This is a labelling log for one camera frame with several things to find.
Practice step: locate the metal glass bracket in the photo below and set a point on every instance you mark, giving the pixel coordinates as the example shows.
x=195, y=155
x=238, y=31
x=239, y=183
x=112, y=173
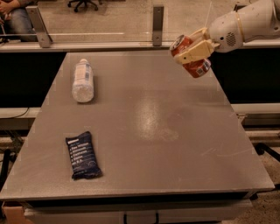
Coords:
x=157, y=24
x=38, y=24

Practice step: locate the dark blue snack bar packet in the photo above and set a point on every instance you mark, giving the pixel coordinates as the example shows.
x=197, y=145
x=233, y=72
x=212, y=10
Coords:
x=82, y=157

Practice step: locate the seated person in jeans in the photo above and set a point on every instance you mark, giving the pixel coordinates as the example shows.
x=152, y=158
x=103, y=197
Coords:
x=15, y=19

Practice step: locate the clear plastic water bottle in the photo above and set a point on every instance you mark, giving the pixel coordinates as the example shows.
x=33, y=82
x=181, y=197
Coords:
x=83, y=82

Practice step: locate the left metal glass bracket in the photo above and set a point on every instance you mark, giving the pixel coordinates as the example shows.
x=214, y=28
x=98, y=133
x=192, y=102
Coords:
x=38, y=24

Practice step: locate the red coke can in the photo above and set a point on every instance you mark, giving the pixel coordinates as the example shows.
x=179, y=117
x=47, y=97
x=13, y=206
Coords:
x=195, y=69

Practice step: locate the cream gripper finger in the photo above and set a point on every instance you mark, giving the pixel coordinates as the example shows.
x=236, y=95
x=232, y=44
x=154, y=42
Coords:
x=202, y=33
x=199, y=51

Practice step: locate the middle metal glass bracket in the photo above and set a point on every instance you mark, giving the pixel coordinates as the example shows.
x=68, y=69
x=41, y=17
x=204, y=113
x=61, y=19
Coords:
x=157, y=24

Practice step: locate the cardboard box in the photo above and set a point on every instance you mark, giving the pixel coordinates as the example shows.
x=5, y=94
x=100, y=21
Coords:
x=14, y=213

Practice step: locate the black office chair base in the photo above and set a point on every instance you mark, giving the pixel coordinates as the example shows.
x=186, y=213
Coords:
x=86, y=3

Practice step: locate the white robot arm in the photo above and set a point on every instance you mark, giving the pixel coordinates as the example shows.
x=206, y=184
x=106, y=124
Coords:
x=259, y=20

